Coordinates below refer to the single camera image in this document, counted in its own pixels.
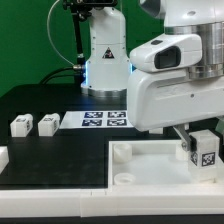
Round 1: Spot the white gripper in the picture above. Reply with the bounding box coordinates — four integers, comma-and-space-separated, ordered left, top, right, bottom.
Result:
127, 69, 224, 160

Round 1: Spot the white square tabletop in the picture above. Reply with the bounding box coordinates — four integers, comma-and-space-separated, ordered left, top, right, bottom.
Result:
108, 140, 224, 186

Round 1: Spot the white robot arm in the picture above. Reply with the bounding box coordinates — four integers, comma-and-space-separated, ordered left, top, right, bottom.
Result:
81, 0, 224, 147

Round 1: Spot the white marker sheet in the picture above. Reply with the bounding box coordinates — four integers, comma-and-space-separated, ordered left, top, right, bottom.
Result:
60, 110, 131, 129

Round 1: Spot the white obstacle fence front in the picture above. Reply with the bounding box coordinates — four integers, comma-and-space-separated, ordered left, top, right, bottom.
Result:
0, 185, 224, 218

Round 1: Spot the white obstacle fence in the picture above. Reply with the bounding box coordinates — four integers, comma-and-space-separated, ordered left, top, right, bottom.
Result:
0, 185, 224, 218
0, 146, 9, 174

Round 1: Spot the white obstacle fence left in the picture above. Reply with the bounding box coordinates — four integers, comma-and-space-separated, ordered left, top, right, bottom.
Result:
0, 146, 9, 174

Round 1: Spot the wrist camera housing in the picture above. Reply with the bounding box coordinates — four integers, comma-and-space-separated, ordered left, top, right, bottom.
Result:
130, 34, 202, 73

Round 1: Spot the grey cable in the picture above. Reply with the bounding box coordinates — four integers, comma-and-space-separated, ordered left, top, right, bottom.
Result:
46, 0, 79, 68

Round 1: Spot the black cable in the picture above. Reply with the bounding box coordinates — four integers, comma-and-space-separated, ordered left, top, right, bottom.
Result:
39, 66, 84, 85

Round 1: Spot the black camera stand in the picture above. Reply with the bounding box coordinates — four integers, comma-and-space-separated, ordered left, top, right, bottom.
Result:
62, 0, 117, 83

